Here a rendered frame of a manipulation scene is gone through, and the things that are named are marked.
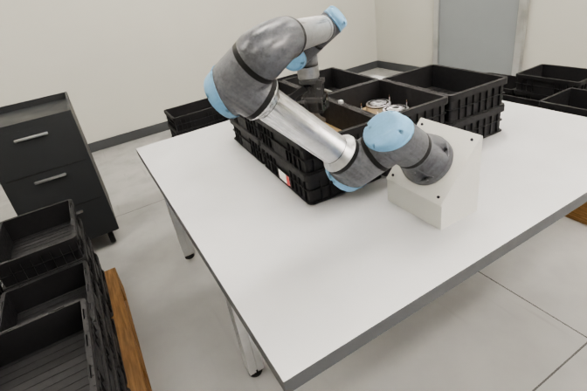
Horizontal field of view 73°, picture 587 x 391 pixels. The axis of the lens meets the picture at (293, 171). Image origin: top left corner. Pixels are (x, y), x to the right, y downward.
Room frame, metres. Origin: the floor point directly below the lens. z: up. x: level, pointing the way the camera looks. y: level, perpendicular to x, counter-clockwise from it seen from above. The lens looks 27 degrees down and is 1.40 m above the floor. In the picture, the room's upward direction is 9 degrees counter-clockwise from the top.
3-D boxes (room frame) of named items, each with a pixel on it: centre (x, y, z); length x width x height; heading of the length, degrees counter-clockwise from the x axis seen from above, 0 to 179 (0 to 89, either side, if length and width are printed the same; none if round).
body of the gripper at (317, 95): (1.36, -0.11, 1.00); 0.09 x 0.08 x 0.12; 64
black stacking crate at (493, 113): (1.57, -0.65, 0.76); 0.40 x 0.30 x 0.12; 22
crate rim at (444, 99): (1.46, -0.37, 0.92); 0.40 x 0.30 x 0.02; 22
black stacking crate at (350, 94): (1.46, -0.37, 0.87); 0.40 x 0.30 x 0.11; 22
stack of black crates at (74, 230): (1.45, 1.10, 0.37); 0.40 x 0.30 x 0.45; 26
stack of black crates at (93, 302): (1.09, 0.93, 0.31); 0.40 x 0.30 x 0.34; 26
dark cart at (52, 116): (2.32, 1.47, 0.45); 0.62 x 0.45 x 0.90; 26
